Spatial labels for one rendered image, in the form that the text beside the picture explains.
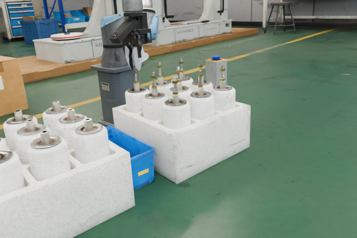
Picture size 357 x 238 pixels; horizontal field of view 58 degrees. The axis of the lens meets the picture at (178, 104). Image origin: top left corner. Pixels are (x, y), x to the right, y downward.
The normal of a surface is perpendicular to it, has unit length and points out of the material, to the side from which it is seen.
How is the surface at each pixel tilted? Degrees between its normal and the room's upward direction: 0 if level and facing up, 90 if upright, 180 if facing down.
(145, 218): 0
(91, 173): 90
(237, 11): 90
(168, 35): 90
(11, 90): 90
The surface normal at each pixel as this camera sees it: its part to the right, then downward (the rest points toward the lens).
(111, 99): -0.67, 0.26
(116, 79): 0.04, 0.31
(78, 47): 0.74, 0.18
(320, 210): -0.04, -0.95
